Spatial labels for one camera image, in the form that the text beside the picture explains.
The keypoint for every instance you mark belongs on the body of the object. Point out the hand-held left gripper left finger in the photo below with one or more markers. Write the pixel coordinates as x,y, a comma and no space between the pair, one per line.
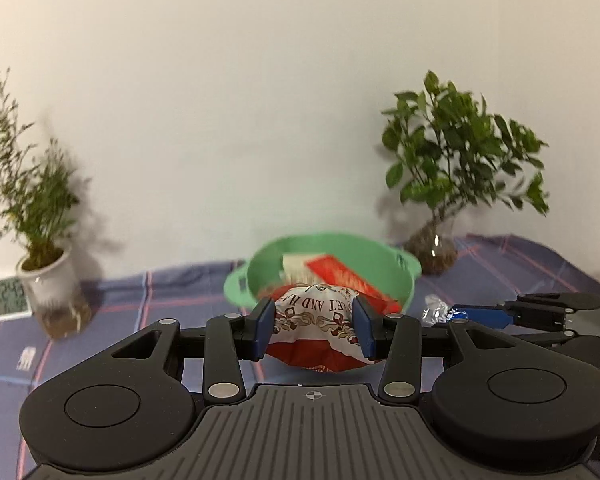
265,330

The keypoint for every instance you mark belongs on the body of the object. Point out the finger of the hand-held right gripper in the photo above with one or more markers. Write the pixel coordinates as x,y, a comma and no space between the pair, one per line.
545,337
480,315

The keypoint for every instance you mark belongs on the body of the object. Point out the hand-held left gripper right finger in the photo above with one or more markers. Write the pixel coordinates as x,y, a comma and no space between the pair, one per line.
362,331

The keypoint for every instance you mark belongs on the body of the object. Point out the blue foil chocolate ball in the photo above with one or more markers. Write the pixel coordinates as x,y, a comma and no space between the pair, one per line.
435,315

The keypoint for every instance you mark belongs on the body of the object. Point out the red and white snack bag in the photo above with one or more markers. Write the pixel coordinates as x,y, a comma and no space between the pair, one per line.
315,330

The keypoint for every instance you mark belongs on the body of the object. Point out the large red tea pouch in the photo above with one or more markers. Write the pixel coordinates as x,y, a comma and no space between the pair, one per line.
345,277

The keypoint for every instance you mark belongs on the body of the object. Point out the green plastic bowl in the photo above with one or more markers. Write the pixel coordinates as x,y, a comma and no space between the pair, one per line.
390,270

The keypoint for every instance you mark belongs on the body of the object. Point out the cream tea pouch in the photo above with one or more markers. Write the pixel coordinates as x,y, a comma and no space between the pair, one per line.
300,265

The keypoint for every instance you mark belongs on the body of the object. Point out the blue plaid tablecloth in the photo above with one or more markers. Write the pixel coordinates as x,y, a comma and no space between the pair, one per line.
130,300

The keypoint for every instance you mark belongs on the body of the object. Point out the leafy plant in glass vase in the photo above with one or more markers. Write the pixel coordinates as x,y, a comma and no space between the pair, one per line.
450,160

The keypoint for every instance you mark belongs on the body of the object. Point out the thin plant in white pot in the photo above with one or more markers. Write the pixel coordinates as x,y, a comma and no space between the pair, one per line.
45,260

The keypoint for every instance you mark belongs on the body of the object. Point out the white cloth label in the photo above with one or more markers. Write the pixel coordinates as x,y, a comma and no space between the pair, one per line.
26,358

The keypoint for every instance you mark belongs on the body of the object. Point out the white digital clock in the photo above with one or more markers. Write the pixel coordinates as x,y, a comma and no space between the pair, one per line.
10,297

